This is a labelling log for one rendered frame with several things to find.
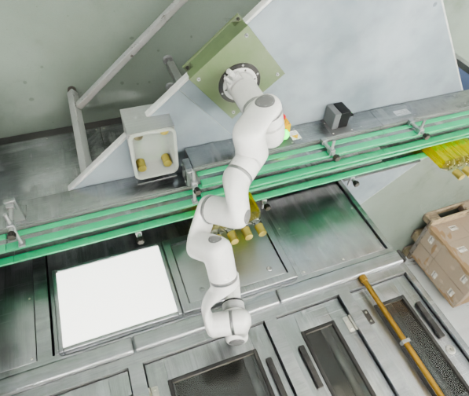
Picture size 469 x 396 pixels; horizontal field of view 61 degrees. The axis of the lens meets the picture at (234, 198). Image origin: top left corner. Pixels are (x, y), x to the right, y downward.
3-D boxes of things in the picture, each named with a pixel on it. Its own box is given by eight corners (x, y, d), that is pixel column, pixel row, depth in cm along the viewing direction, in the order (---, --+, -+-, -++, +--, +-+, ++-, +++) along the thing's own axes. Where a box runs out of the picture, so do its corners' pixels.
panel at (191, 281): (53, 274, 156) (60, 357, 135) (51, 270, 154) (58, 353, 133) (263, 218, 180) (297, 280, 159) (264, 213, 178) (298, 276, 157)
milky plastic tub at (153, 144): (131, 166, 161) (136, 181, 155) (122, 122, 144) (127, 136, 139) (174, 158, 165) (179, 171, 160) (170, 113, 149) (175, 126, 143)
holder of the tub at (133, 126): (133, 175, 165) (137, 188, 160) (122, 121, 144) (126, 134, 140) (174, 166, 169) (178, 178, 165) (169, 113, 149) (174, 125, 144)
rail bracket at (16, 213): (14, 211, 152) (15, 258, 138) (-3, 180, 139) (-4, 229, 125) (27, 208, 153) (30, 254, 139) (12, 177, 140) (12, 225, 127)
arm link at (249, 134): (229, 178, 121) (216, 142, 108) (265, 126, 131) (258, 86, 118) (255, 188, 117) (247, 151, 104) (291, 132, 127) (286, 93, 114)
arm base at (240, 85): (210, 82, 135) (224, 108, 126) (236, 55, 131) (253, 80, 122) (237, 104, 146) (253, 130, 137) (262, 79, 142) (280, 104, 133)
